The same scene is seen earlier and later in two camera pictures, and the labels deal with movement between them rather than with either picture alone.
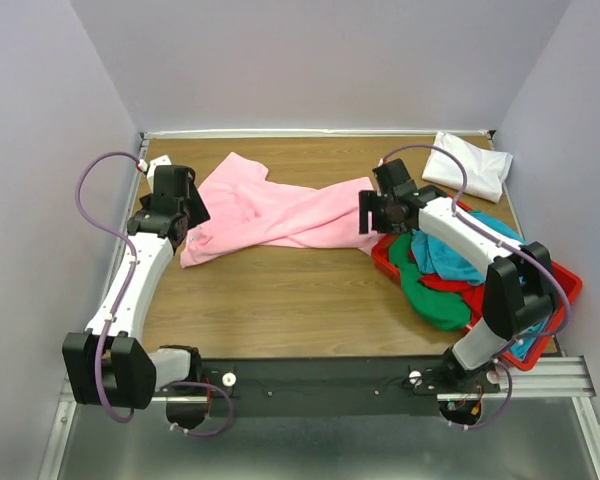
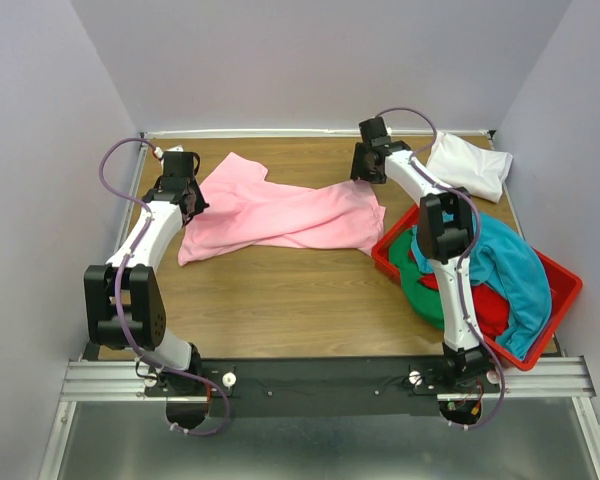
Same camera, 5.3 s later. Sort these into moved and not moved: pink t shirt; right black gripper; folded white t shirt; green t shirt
Moved: right black gripper
Not moved: pink t shirt; green t shirt; folded white t shirt
